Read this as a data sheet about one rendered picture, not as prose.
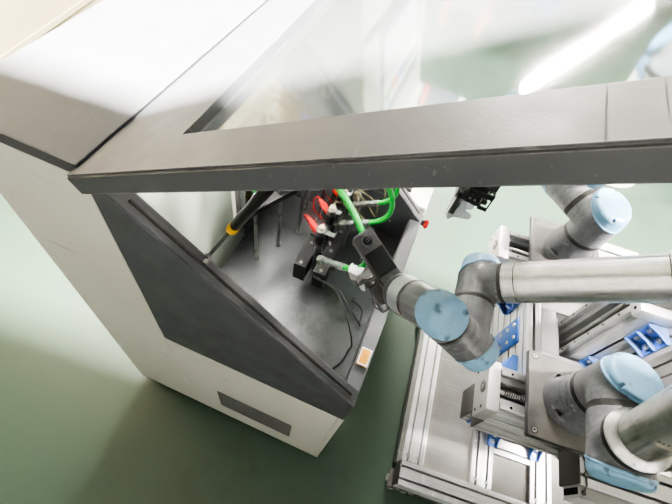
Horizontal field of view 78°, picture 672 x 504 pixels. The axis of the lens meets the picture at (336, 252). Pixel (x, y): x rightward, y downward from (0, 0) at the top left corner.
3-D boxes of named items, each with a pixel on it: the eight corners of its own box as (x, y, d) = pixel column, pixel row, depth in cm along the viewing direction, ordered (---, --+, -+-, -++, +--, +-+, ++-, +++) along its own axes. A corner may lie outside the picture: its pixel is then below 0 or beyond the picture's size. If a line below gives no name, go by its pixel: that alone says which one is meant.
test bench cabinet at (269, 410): (315, 460, 183) (343, 421, 118) (197, 404, 188) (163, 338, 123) (367, 325, 222) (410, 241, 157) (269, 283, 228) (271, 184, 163)
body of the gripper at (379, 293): (369, 305, 91) (396, 325, 79) (353, 273, 88) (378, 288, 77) (398, 287, 92) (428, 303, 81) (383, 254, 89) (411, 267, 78)
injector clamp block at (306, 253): (319, 299, 133) (325, 275, 121) (290, 287, 134) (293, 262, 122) (355, 224, 152) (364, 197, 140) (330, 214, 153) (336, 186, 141)
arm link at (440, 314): (453, 355, 66) (420, 326, 63) (417, 330, 76) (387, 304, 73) (483, 316, 67) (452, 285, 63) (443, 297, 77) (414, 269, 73)
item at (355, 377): (348, 407, 120) (359, 392, 107) (334, 401, 121) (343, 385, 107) (407, 249, 155) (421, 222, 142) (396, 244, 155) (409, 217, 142)
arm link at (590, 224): (585, 253, 119) (618, 225, 108) (554, 218, 125) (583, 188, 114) (613, 242, 123) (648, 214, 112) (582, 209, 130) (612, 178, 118)
